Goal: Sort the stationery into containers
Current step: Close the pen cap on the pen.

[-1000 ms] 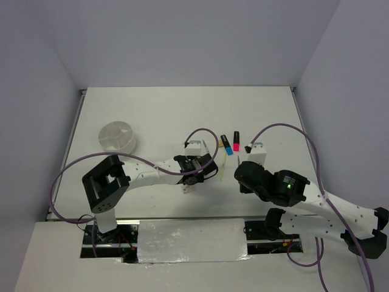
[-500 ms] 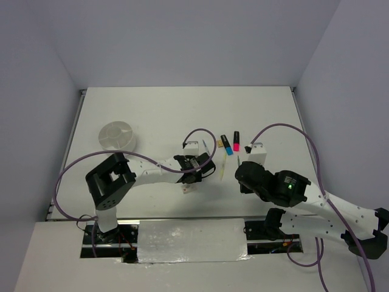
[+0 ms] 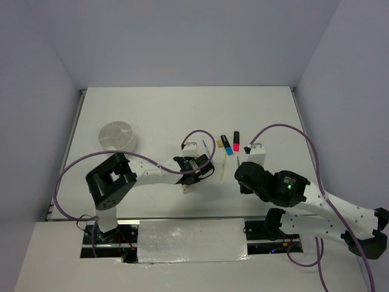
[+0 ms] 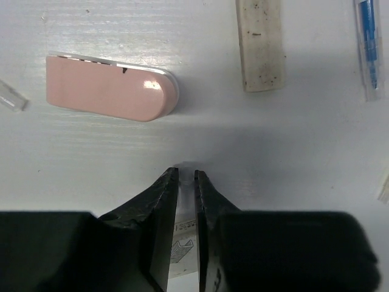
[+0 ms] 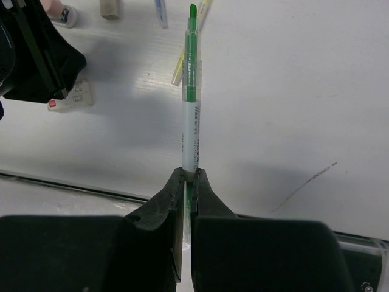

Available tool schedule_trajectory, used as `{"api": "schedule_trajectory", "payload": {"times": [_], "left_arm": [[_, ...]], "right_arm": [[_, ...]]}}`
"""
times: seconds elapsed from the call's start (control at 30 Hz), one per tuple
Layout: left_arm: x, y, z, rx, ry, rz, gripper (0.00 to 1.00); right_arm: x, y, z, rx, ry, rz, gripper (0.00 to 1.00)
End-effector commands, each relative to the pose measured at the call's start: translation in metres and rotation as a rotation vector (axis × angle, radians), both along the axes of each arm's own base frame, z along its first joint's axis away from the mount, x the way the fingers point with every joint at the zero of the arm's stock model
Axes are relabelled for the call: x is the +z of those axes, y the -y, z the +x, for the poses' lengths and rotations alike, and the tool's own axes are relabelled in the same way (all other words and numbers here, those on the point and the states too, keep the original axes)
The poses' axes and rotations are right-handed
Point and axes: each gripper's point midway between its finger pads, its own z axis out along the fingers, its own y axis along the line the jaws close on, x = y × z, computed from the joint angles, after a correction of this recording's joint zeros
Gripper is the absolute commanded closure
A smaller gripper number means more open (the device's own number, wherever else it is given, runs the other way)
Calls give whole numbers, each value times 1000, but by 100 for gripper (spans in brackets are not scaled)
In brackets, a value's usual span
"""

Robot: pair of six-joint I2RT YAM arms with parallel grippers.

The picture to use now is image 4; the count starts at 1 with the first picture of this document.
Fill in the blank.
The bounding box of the white staple box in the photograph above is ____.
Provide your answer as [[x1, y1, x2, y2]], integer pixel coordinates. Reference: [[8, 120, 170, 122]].
[[169, 212, 198, 279]]

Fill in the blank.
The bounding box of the beige long eraser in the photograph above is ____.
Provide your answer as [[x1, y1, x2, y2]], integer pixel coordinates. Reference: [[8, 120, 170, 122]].
[[235, 0, 286, 92]]

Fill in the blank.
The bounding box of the green clear pen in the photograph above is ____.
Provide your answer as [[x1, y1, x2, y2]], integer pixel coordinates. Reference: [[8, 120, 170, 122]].
[[176, 161, 195, 222]]

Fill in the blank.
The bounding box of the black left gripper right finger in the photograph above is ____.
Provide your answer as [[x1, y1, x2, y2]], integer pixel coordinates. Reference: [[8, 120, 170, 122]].
[[194, 170, 380, 291]]

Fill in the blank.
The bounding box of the blue clear pen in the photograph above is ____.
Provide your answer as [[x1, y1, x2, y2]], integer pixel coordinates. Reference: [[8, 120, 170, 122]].
[[354, 0, 385, 102]]

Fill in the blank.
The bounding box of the clear pen cap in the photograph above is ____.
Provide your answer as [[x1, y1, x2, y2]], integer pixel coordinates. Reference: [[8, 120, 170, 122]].
[[0, 80, 29, 112]]

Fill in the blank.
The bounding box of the yellow clear pen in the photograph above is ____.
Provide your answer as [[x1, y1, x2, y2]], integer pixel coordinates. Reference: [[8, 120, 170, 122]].
[[377, 172, 389, 204]]

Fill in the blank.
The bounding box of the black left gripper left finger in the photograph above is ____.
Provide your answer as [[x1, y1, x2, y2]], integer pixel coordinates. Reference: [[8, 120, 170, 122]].
[[1, 167, 179, 291]]

